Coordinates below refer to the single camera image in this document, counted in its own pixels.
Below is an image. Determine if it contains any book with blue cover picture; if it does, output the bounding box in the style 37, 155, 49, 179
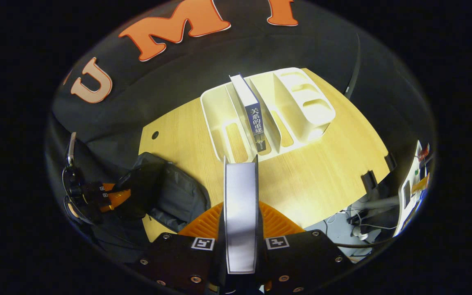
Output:
229, 73, 268, 153

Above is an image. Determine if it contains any white bookshelf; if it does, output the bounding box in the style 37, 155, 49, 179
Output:
200, 67, 337, 163

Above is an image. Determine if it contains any small orange object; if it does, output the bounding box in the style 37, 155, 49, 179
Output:
411, 174, 430, 194

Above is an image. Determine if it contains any black curved cable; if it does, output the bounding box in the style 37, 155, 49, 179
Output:
344, 33, 362, 100

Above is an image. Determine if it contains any tangle of floor cables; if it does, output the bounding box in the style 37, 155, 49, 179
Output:
322, 196, 402, 250

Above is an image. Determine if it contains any black schoolbag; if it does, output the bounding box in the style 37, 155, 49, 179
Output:
88, 152, 213, 263

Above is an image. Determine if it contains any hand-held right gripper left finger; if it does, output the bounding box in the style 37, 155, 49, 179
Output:
137, 201, 225, 295

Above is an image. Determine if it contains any book with grey cover picture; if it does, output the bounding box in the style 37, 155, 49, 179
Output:
222, 156, 260, 275

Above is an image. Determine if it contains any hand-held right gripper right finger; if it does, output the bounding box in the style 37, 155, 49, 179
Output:
256, 200, 354, 295

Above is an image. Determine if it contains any white side table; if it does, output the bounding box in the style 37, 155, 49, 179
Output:
395, 140, 434, 238

